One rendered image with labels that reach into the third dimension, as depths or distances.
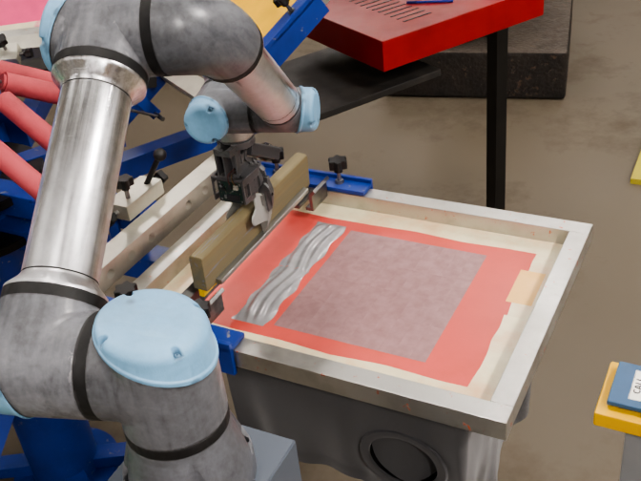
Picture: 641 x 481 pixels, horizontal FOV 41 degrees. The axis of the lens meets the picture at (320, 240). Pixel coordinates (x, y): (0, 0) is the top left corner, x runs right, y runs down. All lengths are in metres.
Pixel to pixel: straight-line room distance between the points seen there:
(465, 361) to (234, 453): 0.63
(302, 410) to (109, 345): 0.83
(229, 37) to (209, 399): 0.44
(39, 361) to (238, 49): 0.45
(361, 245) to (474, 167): 2.29
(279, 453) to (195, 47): 0.49
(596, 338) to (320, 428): 1.58
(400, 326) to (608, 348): 1.54
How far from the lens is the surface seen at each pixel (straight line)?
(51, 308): 0.95
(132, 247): 1.78
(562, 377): 2.92
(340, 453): 1.71
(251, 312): 1.65
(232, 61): 1.11
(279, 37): 2.15
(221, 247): 1.61
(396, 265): 1.74
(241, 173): 1.62
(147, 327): 0.89
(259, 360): 1.50
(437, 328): 1.57
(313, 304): 1.65
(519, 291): 1.66
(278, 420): 1.72
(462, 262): 1.74
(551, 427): 2.75
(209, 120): 1.44
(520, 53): 4.61
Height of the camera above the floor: 1.95
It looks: 33 degrees down
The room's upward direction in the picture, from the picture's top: 7 degrees counter-clockwise
